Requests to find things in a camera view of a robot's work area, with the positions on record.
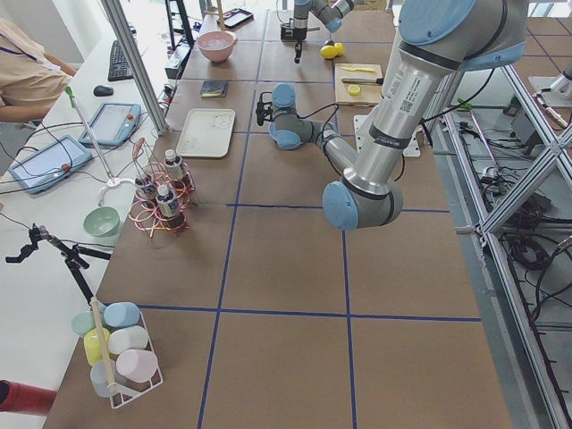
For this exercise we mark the yellow lemon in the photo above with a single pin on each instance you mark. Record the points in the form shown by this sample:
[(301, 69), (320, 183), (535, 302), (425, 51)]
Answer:
[(333, 50)]

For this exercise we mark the black sponge pad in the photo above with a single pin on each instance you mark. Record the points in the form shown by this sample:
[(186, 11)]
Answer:
[(214, 89)]

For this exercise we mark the cream plastic tray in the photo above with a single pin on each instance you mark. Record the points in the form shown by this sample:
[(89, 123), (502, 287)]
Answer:
[(206, 133)]

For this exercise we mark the pink bowl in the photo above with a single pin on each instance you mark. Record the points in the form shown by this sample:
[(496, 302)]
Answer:
[(217, 46)]

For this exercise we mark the lemon half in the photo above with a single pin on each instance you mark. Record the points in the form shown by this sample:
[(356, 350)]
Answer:
[(353, 89)]

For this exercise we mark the kitchen knife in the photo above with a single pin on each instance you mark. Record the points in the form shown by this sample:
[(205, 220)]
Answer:
[(363, 81)]

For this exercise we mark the small bottle back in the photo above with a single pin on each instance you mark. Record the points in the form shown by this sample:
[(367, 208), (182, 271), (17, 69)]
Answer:
[(173, 165)]

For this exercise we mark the small bottle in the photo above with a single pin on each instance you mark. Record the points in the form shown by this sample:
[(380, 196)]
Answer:
[(167, 202), (173, 165), (146, 187)]

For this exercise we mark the small bottle front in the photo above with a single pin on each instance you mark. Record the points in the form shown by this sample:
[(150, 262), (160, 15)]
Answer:
[(167, 202)]

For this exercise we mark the small bottle left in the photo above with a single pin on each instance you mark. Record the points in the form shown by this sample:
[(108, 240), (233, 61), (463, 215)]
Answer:
[(146, 187)]

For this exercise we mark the far blue teach pendant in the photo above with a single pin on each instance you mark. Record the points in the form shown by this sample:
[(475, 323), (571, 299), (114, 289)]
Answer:
[(113, 123)]

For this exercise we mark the blue teach pendant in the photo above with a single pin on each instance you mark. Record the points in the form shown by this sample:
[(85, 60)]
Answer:
[(51, 164), (113, 123)]

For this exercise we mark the black keyboard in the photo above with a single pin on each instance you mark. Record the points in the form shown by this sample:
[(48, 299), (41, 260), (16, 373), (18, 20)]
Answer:
[(119, 68)]

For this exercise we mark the black computer mouse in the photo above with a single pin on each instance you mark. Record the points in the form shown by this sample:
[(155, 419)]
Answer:
[(103, 91)]

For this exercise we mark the white stand with rod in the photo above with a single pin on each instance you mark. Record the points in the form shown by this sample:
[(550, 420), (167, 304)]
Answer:
[(113, 181)]

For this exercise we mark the green bowl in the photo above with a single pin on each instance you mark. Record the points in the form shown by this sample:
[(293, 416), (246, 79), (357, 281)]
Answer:
[(103, 221)]

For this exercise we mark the near blue teach pendant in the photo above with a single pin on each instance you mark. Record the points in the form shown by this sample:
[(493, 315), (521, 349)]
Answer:
[(51, 164)]

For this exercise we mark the person in beige shirt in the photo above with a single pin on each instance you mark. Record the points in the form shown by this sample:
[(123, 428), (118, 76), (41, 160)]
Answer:
[(31, 78)]

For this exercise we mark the blue plastic cup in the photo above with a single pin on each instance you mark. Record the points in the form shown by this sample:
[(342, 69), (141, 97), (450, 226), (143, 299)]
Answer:
[(121, 314)]

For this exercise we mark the white plastic cup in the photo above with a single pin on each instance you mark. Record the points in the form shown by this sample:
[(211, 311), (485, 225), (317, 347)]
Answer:
[(132, 337)]

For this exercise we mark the pink plastic cup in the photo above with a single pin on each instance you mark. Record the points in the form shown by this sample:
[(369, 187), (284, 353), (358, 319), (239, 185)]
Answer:
[(138, 365)]

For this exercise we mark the yellow plastic cup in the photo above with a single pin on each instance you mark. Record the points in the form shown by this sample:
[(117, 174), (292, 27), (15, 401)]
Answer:
[(92, 348)]

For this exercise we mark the red cylinder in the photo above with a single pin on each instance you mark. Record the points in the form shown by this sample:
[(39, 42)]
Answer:
[(26, 399)]

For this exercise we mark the copper wire bottle rack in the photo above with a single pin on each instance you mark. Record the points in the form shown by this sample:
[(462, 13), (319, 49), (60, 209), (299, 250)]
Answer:
[(145, 213)]

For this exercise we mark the aluminium frame post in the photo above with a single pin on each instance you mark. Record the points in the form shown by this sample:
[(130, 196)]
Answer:
[(115, 15)]

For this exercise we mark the white wire cup basket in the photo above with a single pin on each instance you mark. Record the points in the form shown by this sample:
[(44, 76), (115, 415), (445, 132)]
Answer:
[(105, 379)]

